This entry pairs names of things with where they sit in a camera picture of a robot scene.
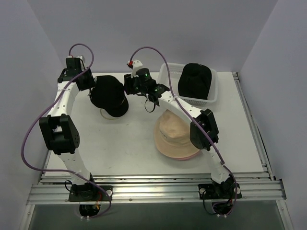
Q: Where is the black baseball cap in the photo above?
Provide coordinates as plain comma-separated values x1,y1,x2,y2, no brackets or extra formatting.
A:
89,75,129,118

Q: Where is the gold wire hat stand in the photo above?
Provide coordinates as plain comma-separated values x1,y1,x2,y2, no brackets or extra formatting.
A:
100,109,116,120

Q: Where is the black hat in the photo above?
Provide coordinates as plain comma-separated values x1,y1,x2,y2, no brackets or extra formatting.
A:
178,63,212,100

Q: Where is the beige bucket hat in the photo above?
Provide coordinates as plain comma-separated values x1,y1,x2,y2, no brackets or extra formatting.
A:
154,110,200,158

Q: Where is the pink bucket hat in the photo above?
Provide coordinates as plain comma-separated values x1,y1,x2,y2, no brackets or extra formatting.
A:
173,151,200,161

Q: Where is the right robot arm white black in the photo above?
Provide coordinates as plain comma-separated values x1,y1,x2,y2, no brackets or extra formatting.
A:
124,68,242,200

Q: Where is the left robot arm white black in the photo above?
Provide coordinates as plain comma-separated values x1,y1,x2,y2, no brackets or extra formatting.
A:
39,55,97,201

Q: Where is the white plastic basket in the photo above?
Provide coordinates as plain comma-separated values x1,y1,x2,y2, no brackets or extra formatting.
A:
158,63,218,107

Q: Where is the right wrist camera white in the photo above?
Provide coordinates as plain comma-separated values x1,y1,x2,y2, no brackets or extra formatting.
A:
127,60,143,78

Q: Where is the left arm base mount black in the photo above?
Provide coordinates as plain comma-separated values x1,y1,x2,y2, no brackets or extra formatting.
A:
68,184,113,202

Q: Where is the aluminium rail frame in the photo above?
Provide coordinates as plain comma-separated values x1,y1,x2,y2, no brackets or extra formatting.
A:
27,172,286,205

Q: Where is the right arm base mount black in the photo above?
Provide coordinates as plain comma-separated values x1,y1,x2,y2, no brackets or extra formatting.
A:
198,183,236,200

